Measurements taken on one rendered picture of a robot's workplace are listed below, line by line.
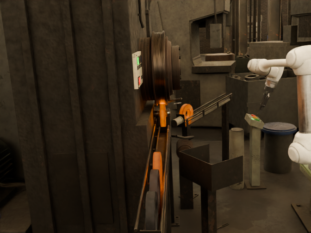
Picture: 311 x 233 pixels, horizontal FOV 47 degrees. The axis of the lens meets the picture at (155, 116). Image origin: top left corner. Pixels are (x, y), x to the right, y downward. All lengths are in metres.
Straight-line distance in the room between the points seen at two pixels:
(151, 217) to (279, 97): 3.46
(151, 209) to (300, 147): 1.39
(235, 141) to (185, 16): 2.39
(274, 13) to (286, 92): 6.71
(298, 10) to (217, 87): 1.76
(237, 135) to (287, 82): 1.70
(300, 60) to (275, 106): 2.21
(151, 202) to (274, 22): 10.08
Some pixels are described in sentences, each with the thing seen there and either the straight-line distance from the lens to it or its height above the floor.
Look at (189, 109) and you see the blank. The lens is 2.84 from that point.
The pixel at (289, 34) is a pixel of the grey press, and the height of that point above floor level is 1.22.
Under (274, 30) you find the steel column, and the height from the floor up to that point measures 1.27.
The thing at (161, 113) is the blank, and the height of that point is 0.84.
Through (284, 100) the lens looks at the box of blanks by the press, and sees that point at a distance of 4.59.
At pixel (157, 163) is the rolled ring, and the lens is 1.61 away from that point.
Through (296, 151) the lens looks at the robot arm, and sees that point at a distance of 2.45.
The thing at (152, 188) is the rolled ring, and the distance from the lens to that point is 1.44.
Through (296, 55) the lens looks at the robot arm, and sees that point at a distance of 2.37.
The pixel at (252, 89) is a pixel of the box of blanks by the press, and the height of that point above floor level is 0.63.
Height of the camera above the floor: 1.33
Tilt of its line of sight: 13 degrees down
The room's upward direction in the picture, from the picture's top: 3 degrees counter-clockwise
